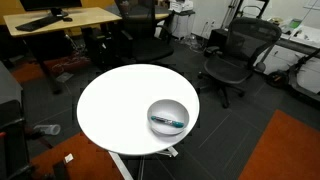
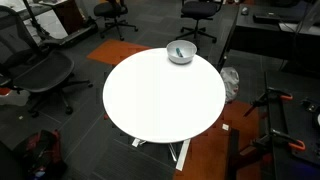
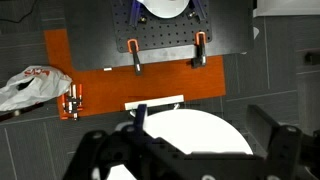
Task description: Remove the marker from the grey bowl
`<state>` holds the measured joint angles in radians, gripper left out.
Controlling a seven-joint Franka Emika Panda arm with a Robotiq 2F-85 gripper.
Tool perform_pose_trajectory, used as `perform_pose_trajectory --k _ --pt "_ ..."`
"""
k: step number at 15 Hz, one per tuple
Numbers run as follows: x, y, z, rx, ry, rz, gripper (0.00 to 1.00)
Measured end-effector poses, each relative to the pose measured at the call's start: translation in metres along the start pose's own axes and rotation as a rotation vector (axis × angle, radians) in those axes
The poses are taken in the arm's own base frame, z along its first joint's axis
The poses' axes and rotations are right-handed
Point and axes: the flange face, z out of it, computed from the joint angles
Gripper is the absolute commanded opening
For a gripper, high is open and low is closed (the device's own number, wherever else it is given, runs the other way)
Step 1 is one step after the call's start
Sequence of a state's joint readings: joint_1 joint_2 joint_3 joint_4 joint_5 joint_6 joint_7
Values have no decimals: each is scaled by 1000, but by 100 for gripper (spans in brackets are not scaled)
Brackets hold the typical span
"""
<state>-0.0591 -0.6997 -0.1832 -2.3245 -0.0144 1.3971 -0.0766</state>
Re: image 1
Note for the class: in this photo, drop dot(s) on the white work desk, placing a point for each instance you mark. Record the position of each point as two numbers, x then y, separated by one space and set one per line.
290 53

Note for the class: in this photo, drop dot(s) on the black padded office chair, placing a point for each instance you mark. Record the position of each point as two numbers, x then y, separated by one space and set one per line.
146 46

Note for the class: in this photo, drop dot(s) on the metal tripod stand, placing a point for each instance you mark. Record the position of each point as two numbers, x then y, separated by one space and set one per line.
231 13

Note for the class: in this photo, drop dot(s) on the black mesh office chair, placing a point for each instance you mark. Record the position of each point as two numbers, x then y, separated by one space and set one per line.
230 66

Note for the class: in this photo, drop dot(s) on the black electric scooter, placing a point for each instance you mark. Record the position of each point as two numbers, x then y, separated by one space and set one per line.
300 78

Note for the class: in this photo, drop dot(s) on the grey bowl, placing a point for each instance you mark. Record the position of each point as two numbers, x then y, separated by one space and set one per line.
168 110

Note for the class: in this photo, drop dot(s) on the clear plastic cup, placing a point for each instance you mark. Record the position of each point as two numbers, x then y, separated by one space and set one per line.
48 129

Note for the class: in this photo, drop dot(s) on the black computer mouse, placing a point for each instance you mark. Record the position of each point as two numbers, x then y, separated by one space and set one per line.
67 19

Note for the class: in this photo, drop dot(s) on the black computer monitor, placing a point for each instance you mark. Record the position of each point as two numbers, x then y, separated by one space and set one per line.
50 3

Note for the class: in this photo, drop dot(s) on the small white paper tag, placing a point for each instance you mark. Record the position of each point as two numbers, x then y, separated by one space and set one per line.
69 158

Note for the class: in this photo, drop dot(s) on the white drawer cabinet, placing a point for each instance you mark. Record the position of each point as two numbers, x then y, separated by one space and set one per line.
182 25

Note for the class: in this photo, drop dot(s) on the white table base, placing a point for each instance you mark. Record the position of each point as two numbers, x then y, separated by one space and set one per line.
118 165

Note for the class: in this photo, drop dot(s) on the black computer tower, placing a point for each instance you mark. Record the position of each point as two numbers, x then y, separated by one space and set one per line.
98 46

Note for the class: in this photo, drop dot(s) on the light wooden desk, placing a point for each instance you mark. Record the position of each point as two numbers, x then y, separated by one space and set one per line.
86 18

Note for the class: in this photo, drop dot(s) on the black keyboard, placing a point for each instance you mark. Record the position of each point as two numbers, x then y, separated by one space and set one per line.
38 23

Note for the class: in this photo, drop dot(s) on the grey floor plate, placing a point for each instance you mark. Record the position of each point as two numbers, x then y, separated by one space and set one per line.
64 77

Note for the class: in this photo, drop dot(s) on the white printer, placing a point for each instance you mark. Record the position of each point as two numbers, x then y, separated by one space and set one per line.
181 5

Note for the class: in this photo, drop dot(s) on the green box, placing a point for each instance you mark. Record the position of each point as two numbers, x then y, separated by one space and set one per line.
295 23

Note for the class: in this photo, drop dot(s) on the small black box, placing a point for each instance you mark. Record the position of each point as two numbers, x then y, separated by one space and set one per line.
217 38

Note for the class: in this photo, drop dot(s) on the teal marker pen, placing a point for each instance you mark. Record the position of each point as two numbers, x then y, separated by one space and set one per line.
166 121

